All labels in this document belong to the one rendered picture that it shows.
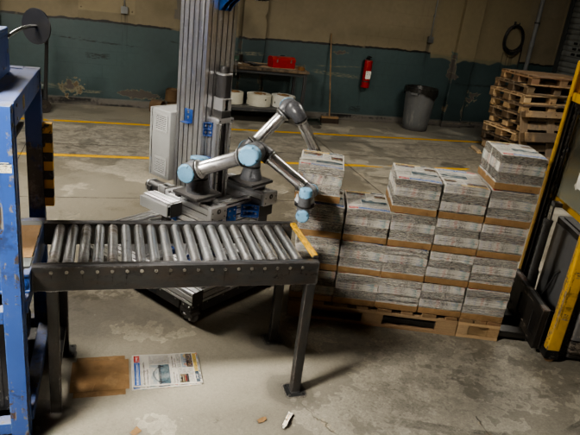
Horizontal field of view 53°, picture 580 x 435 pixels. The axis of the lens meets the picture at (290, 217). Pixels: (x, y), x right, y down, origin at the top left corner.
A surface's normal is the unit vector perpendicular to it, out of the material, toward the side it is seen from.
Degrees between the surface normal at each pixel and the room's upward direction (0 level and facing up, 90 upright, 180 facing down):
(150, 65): 90
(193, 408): 0
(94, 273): 90
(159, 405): 0
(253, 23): 90
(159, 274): 90
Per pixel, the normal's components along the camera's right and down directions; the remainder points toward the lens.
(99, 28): 0.27, 0.38
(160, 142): -0.62, 0.22
